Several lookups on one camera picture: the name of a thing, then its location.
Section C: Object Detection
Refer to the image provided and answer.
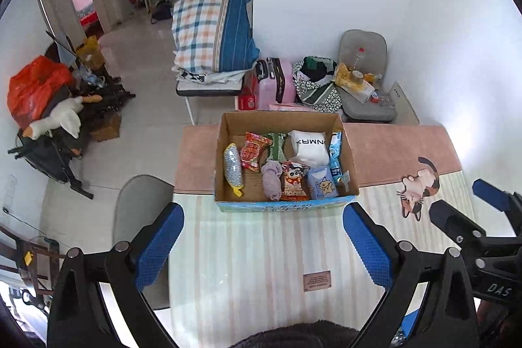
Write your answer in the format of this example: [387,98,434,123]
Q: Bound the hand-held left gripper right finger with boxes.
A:
[343,202,480,348]

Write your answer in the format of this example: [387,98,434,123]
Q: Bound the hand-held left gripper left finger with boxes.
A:
[47,202,185,348]

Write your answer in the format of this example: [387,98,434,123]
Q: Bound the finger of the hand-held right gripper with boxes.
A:
[429,199,486,247]
[472,179,522,214]

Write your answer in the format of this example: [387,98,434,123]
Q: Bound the blue cartoon tissue pack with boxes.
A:
[306,164,339,200]

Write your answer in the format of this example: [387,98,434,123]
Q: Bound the blue snack packet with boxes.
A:
[328,131,351,186]

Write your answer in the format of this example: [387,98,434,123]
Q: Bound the orange cartoon snack packet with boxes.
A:
[281,161,311,202]

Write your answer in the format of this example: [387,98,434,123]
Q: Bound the silver yellow snack bag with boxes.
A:
[223,143,244,197]

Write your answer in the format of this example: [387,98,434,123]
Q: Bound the white soft pouch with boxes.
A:
[287,130,330,169]

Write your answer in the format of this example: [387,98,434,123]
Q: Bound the printed cardboard box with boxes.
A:
[213,111,360,213]

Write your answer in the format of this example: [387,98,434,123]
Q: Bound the grey sock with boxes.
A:
[261,160,284,202]

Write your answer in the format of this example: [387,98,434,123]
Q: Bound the red snack packet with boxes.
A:
[240,132,273,173]

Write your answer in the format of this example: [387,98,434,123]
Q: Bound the green snack packet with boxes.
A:
[262,132,288,163]

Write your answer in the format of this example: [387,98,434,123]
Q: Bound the grey plastic chair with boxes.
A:
[112,174,176,310]

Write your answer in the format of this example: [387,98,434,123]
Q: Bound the blue seat stool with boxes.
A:
[397,309,425,348]

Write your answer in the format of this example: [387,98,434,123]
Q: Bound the pink table mat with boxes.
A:
[175,124,463,194]

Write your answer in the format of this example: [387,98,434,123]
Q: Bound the striped table mat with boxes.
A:
[168,171,482,348]

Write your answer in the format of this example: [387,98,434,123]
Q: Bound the person's dark fleece clothing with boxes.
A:
[226,323,361,348]

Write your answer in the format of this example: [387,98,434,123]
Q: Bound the dark wooden chair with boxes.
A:
[0,225,68,297]

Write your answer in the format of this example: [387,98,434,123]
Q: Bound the white leaning panel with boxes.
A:
[389,81,421,125]

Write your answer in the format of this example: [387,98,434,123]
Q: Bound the brown cardboard box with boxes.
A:
[90,112,123,143]

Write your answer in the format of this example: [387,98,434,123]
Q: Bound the black folded stroller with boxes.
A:
[7,83,137,200]

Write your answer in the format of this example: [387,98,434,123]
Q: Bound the black and white patterned bag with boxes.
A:
[291,55,342,113]

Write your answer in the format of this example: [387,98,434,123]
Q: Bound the white goose plush toy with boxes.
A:
[22,94,102,140]

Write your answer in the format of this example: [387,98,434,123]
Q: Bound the white folding bed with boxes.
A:
[175,68,249,125]

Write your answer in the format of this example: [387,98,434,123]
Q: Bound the red box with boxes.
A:
[238,73,259,111]

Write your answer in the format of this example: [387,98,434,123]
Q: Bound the yellow plastic bag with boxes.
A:
[332,63,376,102]

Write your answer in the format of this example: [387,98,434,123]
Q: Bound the clear plastic bottle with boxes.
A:
[351,46,365,82]

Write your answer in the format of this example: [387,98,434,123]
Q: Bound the pink suitcase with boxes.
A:
[255,58,296,110]

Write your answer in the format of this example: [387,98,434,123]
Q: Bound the grey cushioned chair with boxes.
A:
[336,29,398,124]

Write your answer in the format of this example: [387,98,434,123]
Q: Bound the orange plastic bag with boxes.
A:
[7,55,76,129]

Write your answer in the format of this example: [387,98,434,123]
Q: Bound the plaid folded bedding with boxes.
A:
[171,0,261,73]

